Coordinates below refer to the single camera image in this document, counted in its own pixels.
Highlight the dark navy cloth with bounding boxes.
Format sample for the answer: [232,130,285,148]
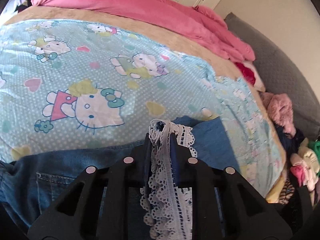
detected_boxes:
[274,124,306,157]

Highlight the cartoon cat printed blanket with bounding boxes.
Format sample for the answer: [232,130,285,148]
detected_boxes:
[0,19,286,198]

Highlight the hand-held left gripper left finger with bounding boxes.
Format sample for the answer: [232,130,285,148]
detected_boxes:
[27,132,153,240]

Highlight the blue denim pants lace trim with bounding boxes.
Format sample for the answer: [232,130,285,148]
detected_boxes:
[0,116,241,240]

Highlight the green cloth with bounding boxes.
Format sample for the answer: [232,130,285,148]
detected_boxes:
[307,140,320,156]

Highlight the pink duvet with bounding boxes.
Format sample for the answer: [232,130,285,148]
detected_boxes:
[31,0,256,62]

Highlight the striped cloth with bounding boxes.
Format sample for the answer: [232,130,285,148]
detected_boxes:
[277,179,296,205]

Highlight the cream cloth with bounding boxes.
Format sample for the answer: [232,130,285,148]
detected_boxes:
[289,140,320,192]

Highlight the grey padded headboard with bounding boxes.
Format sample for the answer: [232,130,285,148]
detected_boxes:
[223,12,320,142]

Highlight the red cloth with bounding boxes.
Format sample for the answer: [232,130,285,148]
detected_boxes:
[234,61,258,86]

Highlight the beige bed sheet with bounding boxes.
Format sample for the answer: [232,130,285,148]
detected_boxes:
[2,5,288,205]

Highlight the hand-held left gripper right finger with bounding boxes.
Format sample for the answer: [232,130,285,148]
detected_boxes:
[170,130,293,240]

